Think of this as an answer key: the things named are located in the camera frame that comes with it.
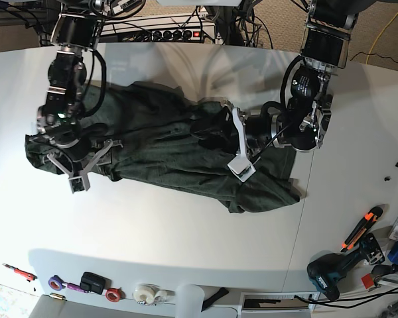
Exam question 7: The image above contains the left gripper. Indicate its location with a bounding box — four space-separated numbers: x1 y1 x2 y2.
190 102 259 182

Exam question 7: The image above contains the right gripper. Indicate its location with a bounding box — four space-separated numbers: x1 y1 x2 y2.
46 138 123 193

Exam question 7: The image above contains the dark green t-shirt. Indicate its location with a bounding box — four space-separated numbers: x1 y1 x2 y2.
23 81 301 215

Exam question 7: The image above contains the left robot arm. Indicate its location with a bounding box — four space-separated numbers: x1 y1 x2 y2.
190 1 361 182

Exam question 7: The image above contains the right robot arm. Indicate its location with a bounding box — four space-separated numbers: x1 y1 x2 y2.
28 1 122 192

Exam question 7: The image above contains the black power strip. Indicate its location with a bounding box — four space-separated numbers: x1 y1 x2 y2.
117 29 213 43

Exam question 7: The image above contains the purple tape roll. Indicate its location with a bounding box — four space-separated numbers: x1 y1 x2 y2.
48 275 64 291

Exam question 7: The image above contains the red black screwdriver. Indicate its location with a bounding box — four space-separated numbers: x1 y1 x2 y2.
3 263 37 282

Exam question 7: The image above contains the red tape roll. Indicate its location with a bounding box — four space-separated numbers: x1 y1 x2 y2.
105 288 122 303

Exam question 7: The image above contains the clear tape dispenser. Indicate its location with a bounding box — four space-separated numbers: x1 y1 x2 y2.
132 284 175 305

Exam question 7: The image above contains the white paper roll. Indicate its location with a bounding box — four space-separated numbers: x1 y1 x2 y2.
175 284 205 318

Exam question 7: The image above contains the orange black utility knife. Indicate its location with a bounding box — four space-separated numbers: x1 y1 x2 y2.
340 206 383 253

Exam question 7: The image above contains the red square tag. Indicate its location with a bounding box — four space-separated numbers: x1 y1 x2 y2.
361 274 375 290

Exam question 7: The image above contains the black action camera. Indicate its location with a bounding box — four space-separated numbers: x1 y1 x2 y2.
80 272 107 295

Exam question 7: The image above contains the teal black cordless drill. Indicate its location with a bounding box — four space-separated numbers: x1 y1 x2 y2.
306 233 385 301

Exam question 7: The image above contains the yellow cable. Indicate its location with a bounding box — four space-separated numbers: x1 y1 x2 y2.
365 7 398 64

